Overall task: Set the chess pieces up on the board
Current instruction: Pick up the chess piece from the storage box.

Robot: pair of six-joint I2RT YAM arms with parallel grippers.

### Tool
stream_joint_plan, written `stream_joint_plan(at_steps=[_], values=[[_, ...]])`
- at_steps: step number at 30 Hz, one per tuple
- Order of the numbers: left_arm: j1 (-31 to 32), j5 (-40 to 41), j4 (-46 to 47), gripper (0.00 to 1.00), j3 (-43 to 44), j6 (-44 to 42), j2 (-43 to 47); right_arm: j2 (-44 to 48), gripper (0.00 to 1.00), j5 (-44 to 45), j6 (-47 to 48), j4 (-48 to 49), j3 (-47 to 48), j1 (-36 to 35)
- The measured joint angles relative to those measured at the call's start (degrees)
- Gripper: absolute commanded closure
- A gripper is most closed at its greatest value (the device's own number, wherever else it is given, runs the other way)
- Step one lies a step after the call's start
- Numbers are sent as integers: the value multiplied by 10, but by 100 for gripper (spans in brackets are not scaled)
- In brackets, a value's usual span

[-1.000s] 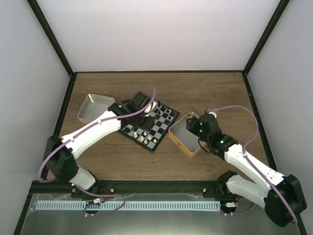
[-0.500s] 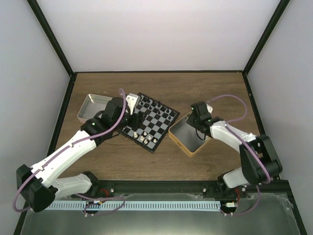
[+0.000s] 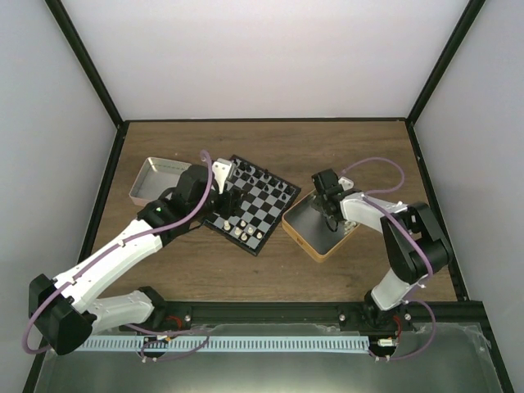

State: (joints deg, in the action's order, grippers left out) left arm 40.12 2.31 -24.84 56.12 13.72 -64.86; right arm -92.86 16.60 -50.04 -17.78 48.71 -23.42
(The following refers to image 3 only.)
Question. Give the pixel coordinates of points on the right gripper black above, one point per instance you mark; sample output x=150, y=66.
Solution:
x=317, y=205

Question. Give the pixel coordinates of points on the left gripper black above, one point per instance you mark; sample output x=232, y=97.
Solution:
x=232, y=204

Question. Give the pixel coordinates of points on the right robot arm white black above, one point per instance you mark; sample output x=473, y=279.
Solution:
x=416, y=245

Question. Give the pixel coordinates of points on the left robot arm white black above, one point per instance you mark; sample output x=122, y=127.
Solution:
x=67, y=309

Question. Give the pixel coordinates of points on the white chess pawns in tin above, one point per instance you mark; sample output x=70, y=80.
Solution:
x=349, y=227

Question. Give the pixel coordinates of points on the black white chess board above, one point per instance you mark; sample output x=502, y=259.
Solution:
x=266, y=197

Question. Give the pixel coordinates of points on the yellow metal tin box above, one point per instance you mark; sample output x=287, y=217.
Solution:
x=306, y=227

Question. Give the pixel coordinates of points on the pink metal tin tray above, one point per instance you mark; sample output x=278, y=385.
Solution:
x=155, y=175

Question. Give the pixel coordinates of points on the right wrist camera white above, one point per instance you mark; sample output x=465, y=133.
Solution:
x=346, y=184

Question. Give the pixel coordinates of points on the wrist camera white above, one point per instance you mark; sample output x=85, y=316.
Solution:
x=346, y=184
x=222, y=171

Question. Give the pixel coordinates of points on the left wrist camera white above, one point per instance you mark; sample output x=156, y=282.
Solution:
x=222, y=171

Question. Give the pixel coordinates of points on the black mounting rail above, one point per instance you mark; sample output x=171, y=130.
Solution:
x=349, y=316

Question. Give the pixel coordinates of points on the black enclosure frame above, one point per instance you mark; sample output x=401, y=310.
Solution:
x=460, y=32

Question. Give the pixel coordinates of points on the light blue slotted cable duct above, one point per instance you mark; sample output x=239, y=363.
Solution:
x=343, y=344

